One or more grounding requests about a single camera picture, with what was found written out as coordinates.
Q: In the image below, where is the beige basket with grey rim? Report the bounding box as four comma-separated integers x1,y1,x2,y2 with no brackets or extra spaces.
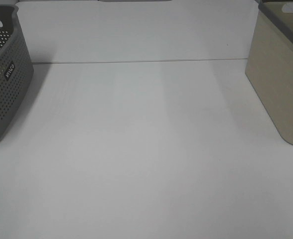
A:
245,0,293,145

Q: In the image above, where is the grey perforated plastic basket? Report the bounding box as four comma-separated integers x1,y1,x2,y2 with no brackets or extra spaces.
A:
0,4,34,140

